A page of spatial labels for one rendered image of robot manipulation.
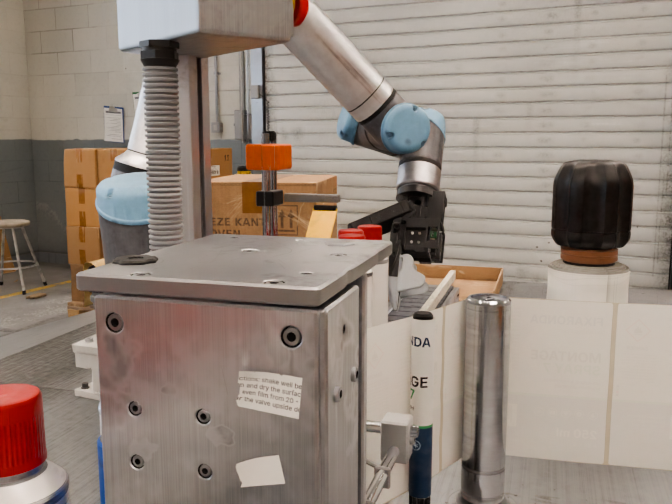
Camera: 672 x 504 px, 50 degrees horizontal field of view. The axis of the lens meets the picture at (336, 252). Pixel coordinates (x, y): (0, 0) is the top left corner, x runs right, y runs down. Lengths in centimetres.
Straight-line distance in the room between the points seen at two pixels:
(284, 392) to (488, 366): 35
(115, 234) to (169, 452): 74
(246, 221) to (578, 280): 77
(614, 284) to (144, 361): 58
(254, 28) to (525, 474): 49
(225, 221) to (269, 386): 113
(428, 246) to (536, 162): 394
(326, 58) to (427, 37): 424
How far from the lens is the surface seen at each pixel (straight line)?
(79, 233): 494
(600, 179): 79
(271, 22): 66
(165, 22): 68
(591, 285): 80
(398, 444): 50
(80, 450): 95
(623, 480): 77
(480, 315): 61
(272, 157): 83
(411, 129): 110
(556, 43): 510
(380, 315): 97
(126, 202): 102
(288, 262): 33
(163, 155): 66
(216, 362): 30
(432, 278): 194
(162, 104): 66
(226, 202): 140
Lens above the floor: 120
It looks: 9 degrees down
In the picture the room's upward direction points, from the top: straight up
